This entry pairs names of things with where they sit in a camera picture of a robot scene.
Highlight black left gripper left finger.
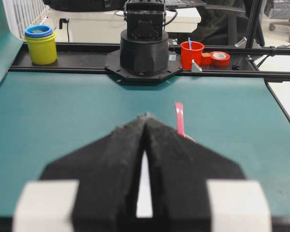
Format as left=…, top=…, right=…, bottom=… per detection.
left=13, top=117, right=145, bottom=232

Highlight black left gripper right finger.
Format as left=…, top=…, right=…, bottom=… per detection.
left=144, top=118, right=272, bottom=232

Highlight pink plastic spoon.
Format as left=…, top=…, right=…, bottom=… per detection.
left=174, top=102, right=196, bottom=142

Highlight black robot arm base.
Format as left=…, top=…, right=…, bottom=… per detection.
left=105, top=0, right=183, bottom=83

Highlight orange wooden block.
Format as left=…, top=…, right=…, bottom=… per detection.
left=201, top=53, right=212, bottom=65

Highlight white plate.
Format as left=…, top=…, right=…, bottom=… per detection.
left=136, top=152, right=153, bottom=218

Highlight red tape roll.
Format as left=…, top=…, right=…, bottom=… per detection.
left=210, top=51, right=231, bottom=67

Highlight red plastic cup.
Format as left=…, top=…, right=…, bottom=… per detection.
left=180, top=41, right=204, bottom=70

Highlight blue stick in cup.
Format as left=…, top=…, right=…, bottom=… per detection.
left=188, top=37, right=192, bottom=50

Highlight yellow-green stacked cups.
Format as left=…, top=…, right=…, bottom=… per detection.
left=25, top=25, right=57, bottom=65

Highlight black office chair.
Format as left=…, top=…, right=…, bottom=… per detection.
left=190, top=0, right=253, bottom=45

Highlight white radiator panel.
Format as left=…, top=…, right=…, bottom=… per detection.
left=2, top=0, right=50, bottom=40

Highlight silver metal corner bracket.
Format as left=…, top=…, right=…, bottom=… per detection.
left=191, top=60, right=202, bottom=73

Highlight black cable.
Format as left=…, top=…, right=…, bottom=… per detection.
left=59, top=18, right=71, bottom=43

